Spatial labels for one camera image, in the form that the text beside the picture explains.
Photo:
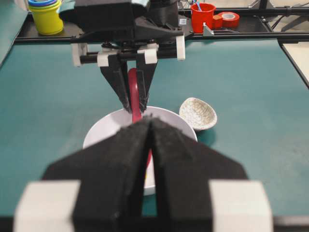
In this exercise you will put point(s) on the red plastic cup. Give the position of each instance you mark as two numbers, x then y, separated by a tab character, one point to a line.
201	13

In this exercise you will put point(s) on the metal angle bracket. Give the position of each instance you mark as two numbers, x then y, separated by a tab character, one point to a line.
207	32

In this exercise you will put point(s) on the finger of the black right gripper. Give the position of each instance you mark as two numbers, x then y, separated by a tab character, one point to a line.
116	75
145	73

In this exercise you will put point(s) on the black frame rail right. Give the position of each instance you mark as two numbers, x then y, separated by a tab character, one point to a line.
298	55

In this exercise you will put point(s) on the red plastic spoon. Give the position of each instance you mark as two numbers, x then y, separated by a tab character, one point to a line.
134	95

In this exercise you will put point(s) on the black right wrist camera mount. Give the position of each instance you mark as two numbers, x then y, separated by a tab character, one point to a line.
103	15

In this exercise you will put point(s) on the speckled egg-shaped small dish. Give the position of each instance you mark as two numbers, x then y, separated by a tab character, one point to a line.
198	114

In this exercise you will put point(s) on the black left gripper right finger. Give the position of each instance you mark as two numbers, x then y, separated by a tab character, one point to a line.
200	190

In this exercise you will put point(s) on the small red tape roll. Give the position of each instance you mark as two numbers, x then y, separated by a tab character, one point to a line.
217	22

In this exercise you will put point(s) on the black far frame rail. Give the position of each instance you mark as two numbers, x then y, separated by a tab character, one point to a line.
253	24

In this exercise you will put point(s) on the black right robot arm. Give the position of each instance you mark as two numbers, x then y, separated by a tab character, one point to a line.
166	9

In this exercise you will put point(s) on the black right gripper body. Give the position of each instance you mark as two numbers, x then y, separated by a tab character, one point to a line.
144	37

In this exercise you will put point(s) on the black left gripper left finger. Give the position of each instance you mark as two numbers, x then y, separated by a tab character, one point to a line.
91	190

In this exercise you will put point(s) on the stacked colourful plastic cups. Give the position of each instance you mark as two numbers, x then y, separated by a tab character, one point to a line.
45	14

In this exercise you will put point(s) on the black frame rail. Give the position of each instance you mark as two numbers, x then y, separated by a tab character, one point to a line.
298	55
253	24

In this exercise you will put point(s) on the white ceramic bowl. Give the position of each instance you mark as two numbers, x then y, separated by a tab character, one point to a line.
110	124

